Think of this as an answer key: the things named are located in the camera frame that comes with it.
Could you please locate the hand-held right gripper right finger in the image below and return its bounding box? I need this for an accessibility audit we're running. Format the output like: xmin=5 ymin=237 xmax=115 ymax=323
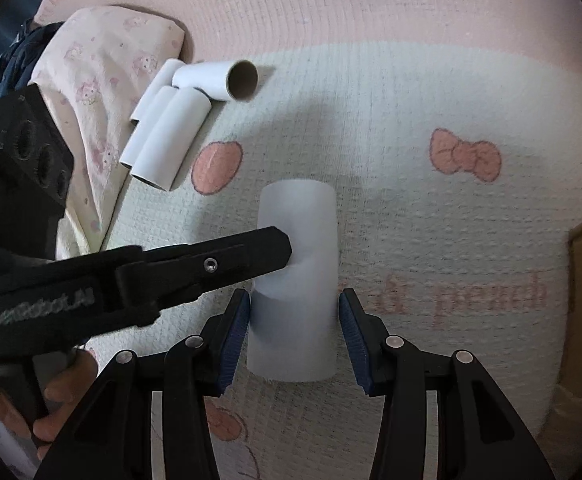
xmin=339 ymin=288 xmax=556 ymax=480

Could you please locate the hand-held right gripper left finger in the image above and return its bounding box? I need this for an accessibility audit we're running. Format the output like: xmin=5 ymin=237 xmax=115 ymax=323
xmin=34 ymin=288 xmax=251 ymax=480

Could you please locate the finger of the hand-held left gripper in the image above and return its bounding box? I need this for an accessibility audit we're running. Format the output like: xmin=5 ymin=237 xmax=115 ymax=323
xmin=115 ymin=226 xmax=293 ymax=327

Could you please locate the single white paper roll core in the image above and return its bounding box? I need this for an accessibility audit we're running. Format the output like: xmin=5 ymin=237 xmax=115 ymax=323
xmin=247 ymin=178 xmax=340 ymax=384

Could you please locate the pile of white cardboard tubes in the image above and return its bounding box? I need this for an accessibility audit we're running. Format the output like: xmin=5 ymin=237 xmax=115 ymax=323
xmin=118 ymin=59 xmax=260 ymax=192

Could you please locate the person's left hand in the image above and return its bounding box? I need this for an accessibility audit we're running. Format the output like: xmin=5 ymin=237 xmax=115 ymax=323
xmin=0 ymin=347 xmax=100 ymax=461

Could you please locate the pink printed pillow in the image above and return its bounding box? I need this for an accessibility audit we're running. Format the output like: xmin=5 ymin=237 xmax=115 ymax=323
xmin=27 ymin=6 xmax=187 ymax=253

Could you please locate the dark blue cloth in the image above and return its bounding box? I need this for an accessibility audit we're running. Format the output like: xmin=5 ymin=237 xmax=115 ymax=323
xmin=0 ymin=17 xmax=67 ymax=128

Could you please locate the pink cat print blanket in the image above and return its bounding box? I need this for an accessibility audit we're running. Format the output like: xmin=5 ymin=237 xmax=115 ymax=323
xmin=36 ymin=0 xmax=582 ymax=480

